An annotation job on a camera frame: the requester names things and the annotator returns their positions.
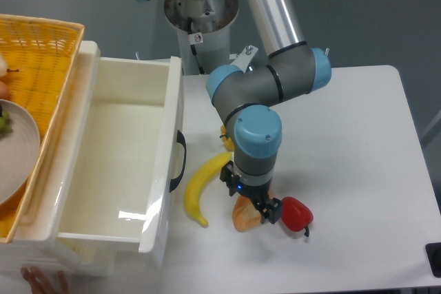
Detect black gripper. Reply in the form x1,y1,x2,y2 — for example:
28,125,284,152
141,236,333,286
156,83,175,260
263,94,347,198
220,160,283,224

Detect red bell pepper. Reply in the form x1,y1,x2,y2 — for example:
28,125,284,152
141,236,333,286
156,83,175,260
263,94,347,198
282,197,314,238

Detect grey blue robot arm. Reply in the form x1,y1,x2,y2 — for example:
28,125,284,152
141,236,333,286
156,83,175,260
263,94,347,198
164,0,331,223

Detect yellow bell pepper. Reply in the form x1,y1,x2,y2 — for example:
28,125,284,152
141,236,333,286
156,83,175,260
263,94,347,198
220,125,234,151

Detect person's hand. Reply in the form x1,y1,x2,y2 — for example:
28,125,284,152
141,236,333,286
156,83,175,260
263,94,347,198
20,266,70,294

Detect triangular puff pastry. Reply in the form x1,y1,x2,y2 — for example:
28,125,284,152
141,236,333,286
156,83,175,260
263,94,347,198
232,195,269,232

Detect yellow banana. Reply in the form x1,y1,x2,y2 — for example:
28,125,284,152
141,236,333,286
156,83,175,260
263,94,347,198
183,152,232,228

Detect white plastic drawer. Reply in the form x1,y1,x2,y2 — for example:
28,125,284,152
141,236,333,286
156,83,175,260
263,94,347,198
59,57,184,268

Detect black object at table edge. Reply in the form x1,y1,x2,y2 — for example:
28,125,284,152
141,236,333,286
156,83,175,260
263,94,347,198
425,242,441,278

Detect grey plate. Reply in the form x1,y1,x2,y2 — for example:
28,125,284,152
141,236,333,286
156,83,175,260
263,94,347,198
1,100,40,203

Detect yellow woven basket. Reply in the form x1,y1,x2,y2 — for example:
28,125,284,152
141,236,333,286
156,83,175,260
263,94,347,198
1,14,85,244

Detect green grapes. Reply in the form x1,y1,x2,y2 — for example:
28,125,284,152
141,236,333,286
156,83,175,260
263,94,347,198
0,110,13,134

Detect orange peach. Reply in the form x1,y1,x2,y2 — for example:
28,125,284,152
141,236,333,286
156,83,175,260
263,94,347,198
0,81,10,100

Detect white pear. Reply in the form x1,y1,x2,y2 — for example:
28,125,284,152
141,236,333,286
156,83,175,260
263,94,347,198
0,54,19,77

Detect black drawer handle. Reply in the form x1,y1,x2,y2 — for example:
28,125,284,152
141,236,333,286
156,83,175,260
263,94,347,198
169,130,187,192

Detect white mounting bracket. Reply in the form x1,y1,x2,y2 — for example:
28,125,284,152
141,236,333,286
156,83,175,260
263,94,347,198
229,45,258,72

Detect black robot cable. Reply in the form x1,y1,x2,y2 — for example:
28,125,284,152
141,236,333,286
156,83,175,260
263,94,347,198
187,17,207,75

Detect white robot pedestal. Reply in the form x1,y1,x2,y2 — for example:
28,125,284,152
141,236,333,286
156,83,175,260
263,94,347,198
164,0,238,75

